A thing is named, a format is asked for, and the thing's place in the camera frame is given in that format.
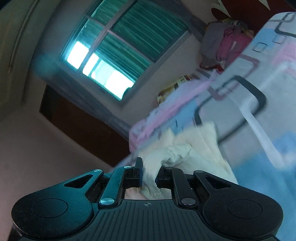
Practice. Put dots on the window with green blinds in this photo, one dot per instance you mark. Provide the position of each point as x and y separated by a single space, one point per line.
119 43

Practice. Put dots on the grey left curtain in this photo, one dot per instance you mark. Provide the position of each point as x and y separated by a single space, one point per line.
70 89

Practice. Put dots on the cream puffer jacket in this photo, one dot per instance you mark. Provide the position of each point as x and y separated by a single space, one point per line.
195 148

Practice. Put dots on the grey right curtain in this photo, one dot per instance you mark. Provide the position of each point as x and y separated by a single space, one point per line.
195 24

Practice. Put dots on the grey curtain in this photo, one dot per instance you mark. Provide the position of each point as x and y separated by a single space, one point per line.
70 89
195 24

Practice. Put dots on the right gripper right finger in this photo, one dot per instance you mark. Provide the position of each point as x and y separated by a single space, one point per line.
175 180

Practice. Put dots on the yellow patterned item behind bed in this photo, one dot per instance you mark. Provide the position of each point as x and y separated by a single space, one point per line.
163 95

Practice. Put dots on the dark wooden door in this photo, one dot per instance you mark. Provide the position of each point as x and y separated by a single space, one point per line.
93 135

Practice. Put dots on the patterned bed sheet mattress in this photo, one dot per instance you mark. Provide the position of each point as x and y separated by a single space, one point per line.
252 105

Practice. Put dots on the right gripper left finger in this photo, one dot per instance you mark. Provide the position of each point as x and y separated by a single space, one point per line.
121 179

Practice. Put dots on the pink blanket pillow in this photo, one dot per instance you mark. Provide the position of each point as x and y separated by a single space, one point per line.
188 90

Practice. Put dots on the pile of folded clothes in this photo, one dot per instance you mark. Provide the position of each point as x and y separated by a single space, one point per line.
223 42

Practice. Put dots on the red white scalloped headboard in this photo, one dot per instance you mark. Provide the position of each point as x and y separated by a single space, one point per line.
251 12

